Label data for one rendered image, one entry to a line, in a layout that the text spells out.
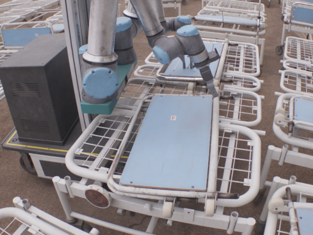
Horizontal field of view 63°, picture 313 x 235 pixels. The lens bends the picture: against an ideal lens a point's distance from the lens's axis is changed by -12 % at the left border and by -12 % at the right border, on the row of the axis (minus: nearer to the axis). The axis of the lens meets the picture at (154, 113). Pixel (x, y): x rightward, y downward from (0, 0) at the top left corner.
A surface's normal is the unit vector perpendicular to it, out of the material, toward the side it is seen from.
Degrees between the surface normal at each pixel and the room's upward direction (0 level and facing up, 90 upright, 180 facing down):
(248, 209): 0
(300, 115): 8
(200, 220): 90
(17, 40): 90
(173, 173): 3
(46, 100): 90
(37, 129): 90
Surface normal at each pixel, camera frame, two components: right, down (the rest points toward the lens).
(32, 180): -0.04, -0.84
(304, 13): -0.44, 0.50
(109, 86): 0.25, 0.58
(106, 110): -0.15, 0.54
